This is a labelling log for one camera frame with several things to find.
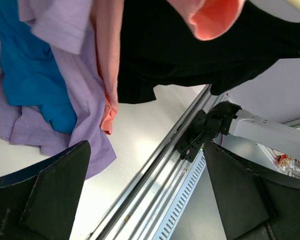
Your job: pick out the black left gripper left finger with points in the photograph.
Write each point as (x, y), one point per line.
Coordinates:
(40, 202)

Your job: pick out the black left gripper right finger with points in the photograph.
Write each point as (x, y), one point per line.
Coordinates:
(254, 202)

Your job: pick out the black t shirt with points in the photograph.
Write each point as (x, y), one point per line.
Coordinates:
(255, 42)

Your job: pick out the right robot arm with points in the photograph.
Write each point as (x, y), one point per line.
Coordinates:
(227, 118)

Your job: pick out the blue t shirt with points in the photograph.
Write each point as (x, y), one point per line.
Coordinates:
(31, 75)

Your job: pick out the lilac t shirt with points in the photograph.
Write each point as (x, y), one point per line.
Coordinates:
(65, 26)

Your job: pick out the pink t shirt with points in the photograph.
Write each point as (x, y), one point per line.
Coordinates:
(147, 27)

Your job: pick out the aluminium mounting rail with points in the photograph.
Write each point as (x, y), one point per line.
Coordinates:
(171, 198)

